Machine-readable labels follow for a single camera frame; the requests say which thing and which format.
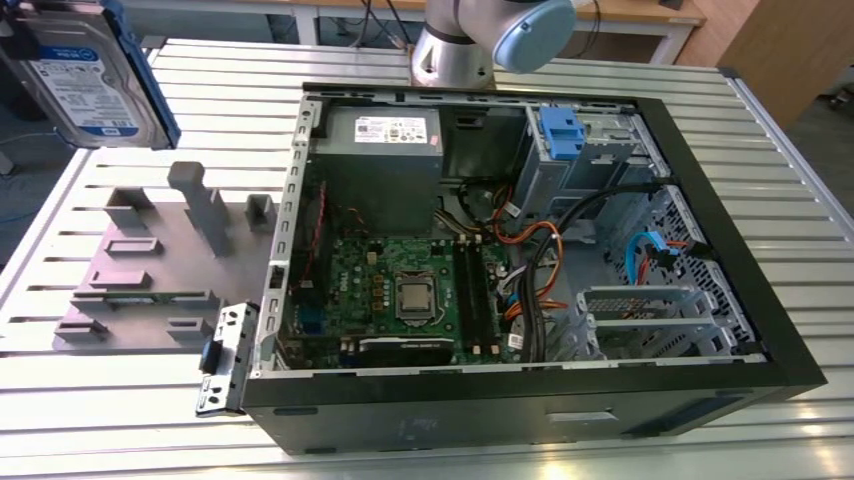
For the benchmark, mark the grey parts rack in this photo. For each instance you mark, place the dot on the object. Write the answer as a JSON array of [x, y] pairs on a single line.
[[174, 270]]

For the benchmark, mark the blue plastic drive latch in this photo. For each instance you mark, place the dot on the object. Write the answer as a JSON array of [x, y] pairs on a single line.
[[561, 132]]

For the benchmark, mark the wooden cabinet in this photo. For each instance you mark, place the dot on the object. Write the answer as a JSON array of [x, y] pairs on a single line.
[[788, 50]]

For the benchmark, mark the CPU socket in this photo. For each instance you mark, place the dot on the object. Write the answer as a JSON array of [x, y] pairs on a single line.
[[414, 276]]

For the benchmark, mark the black RAM slot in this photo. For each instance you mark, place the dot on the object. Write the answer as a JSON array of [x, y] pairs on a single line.
[[485, 295], [469, 295]]

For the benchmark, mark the black graphics card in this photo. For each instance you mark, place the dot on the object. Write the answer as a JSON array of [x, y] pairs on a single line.
[[401, 350]]

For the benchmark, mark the black PC case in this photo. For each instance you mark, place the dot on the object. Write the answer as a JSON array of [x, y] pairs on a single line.
[[467, 410]]

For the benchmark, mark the grey metal drive cage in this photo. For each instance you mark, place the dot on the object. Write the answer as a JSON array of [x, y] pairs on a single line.
[[554, 180]]

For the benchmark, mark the metal expansion slot bracket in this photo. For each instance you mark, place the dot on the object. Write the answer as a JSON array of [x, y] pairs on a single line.
[[234, 350]]

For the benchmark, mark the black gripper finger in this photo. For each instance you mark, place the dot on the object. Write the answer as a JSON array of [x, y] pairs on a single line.
[[23, 40]]

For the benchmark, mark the hard disk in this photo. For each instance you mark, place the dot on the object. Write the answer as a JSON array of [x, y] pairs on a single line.
[[87, 90]]

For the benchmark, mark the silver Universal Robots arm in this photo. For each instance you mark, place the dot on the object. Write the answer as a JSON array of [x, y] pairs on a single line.
[[454, 55]]

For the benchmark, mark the wooden desk white frame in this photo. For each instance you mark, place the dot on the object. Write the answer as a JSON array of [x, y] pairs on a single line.
[[674, 15]]

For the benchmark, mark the silver CPU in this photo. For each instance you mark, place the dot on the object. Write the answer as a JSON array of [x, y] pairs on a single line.
[[415, 299]]

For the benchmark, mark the green motherboard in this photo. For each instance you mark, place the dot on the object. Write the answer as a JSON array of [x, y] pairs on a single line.
[[434, 255]]

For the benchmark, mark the green RAM stick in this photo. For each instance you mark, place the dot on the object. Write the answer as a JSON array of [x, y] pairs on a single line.
[[137, 300]]

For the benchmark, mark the grey power supply unit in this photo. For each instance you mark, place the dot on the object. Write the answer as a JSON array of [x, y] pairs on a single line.
[[381, 190]]

